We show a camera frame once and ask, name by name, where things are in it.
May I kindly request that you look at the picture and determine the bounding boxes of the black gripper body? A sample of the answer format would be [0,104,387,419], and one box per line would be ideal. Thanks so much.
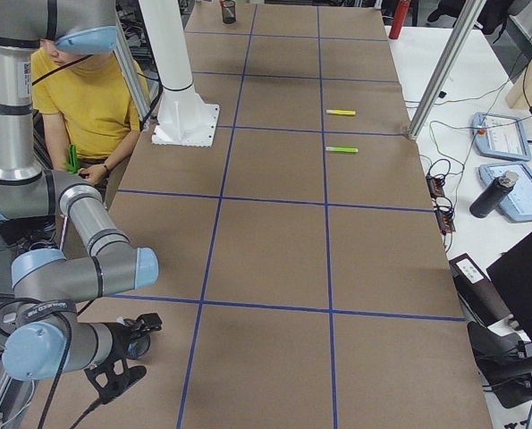
[106,323,139,360]

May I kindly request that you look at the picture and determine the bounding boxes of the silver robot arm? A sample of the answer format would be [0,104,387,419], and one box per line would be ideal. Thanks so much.
[0,1,158,381]

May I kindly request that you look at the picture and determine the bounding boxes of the person in yellow shirt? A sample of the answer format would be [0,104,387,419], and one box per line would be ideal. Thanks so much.
[31,39,141,206]

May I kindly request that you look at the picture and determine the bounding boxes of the green highlighter pen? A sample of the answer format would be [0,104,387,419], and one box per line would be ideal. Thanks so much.
[325,147,359,154]

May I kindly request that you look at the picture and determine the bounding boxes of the yellow highlighter pen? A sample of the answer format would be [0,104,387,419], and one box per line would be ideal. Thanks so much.
[325,109,356,116]

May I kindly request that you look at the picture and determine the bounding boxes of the orange circuit board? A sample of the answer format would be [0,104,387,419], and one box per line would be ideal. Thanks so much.
[426,175,445,198]
[435,208,456,235]

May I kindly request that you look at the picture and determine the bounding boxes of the black mesh pen cup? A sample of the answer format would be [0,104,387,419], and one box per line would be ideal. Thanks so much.
[221,0,237,24]

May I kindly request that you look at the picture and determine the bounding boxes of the black white box device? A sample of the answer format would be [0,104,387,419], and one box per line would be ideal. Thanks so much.
[449,253,512,326]

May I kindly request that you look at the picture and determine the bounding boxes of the black drink bottle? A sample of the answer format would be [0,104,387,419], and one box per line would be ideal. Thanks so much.
[469,171,519,218]

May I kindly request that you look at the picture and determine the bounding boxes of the black monitor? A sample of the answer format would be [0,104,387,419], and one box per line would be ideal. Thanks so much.
[487,232,532,340]

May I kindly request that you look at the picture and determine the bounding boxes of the upper teach pendant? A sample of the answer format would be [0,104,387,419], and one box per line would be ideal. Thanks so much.
[471,112,531,162]

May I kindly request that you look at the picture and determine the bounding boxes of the teach pendant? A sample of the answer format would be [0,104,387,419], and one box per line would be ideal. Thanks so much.
[478,161,532,223]
[471,112,531,162]

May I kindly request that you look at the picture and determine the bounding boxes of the lower teach pendant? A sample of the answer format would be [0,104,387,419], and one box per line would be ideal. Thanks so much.
[478,161,532,223]

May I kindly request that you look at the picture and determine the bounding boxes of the red bottle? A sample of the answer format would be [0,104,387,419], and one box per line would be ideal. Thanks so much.
[388,0,411,40]

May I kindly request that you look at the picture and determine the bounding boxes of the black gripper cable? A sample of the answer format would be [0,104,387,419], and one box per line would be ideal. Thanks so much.
[0,299,104,429]

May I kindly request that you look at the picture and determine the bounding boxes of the green handled reacher stick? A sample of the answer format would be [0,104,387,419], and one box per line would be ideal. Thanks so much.
[59,143,80,251]

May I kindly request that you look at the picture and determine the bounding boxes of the white pedestal column base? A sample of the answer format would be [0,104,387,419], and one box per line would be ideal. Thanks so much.
[139,0,220,147]

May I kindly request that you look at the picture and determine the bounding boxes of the aluminium frame post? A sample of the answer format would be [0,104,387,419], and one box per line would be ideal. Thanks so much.
[407,0,486,141]

